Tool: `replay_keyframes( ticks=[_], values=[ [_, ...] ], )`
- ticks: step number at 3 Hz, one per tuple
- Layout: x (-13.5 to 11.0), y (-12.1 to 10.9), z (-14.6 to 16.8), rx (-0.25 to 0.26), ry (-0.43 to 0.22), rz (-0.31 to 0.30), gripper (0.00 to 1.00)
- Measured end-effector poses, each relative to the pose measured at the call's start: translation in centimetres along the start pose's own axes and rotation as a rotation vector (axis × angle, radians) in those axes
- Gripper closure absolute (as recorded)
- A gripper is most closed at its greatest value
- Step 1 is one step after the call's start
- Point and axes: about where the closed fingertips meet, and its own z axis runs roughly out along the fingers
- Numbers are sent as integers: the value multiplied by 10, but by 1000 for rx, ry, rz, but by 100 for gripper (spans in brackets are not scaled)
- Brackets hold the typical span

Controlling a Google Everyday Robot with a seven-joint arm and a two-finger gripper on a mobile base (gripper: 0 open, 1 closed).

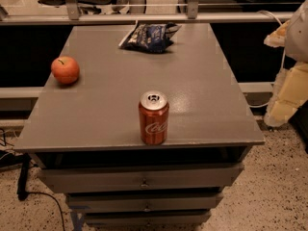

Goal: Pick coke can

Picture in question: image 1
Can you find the grey drawer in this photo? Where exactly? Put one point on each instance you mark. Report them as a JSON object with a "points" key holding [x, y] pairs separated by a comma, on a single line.
{"points": [[144, 202], [124, 179], [149, 218]]}

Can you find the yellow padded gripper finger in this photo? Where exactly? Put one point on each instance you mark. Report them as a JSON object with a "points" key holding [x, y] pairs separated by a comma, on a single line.
{"points": [[290, 91]]}

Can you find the red coke can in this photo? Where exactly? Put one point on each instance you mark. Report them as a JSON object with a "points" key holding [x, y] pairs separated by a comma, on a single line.
{"points": [[153, 114]]}

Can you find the red apple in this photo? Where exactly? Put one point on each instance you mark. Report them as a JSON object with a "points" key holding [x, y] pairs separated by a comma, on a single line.
{"points": [[65, 70]]}

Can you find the top grey drawer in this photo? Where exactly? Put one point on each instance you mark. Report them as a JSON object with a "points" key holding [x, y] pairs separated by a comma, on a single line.
{"points": [[124, 179]]}

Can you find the bottom grey drawer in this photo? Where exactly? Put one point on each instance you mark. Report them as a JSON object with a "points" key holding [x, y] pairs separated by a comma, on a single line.
{"points": [[149, 218]]}

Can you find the grey metal railing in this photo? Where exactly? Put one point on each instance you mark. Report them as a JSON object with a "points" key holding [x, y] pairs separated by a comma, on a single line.
{"points": [[31, 12]]}

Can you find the middle grey drawer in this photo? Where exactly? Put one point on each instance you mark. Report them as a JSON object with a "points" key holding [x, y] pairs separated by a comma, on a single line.
{"points": [[144, 202]]}

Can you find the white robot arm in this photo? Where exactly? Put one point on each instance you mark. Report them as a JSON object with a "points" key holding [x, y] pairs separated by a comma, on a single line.
{"points": [[292, 36]]}

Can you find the grey drawer cabinet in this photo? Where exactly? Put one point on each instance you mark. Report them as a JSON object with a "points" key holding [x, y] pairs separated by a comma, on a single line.
{"points": [[95, 122]]}

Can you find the blue chip bag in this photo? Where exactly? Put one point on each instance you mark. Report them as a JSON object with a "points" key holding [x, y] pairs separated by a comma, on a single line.
{"points": [[150, 38]]}

